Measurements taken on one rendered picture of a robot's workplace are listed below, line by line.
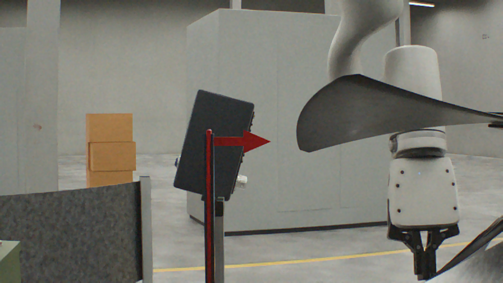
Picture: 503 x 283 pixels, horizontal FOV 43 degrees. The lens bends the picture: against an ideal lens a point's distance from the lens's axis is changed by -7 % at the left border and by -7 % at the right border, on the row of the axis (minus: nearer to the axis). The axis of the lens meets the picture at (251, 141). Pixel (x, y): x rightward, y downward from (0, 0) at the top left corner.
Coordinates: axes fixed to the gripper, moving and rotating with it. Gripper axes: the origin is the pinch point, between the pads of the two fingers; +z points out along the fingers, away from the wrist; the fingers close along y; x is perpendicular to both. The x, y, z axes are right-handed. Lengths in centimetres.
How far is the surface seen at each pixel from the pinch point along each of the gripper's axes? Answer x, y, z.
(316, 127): -23.8, -17.6, -13.3
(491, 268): -23.7, 1.0, 2.4
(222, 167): 32.1, -28.5, -22.0
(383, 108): -30.7, -11.9, -13.2
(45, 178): 357, -159, -88
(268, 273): 430, -3, -29
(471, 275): -22.1, -0.8, 3.0
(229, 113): 29, -27, -31
